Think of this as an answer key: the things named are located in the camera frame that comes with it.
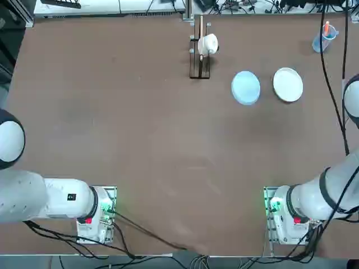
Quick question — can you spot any white plate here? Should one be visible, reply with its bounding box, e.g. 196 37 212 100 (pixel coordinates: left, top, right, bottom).
273 67 304 103

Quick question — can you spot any blue plate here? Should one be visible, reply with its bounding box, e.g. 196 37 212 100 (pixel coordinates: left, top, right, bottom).
231 70 261 106

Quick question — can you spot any white cup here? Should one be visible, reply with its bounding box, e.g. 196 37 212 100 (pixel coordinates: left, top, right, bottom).
197 33 220 55

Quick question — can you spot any clear blue measuring cup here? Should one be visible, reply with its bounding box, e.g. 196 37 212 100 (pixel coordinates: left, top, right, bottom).
312 24 340 54

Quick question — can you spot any black power strip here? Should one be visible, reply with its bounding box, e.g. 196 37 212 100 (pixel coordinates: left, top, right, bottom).
40 0 82 10

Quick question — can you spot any black wire cup rack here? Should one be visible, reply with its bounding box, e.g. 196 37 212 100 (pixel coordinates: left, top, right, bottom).
188 15 221 80

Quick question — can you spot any black left base cable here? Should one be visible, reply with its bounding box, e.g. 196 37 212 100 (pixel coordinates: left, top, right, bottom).
112 210 188 251

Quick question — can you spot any aluminium post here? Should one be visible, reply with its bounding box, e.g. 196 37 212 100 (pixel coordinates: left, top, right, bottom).
182 0 196 27

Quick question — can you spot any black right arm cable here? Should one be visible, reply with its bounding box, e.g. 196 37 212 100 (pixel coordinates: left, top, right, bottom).
320 0 359 224

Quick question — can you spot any aluminium frame rail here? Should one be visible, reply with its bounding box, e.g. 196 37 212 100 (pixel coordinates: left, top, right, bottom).
20 4 35 28

